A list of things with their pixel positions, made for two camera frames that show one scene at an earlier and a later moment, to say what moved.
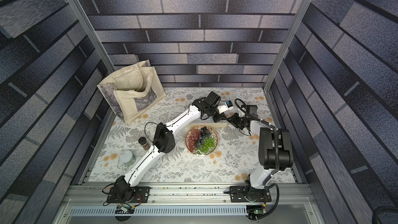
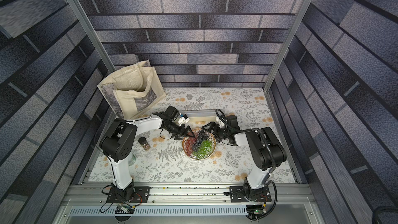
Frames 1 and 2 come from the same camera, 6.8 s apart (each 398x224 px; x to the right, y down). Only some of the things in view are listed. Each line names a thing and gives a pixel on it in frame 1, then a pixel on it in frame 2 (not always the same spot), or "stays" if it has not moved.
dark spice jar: (143, 141) stays
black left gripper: (219, 116) → (183, 133)
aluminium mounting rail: (283, 194) stays
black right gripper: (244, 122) → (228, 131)
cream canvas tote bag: (132, 90) stays
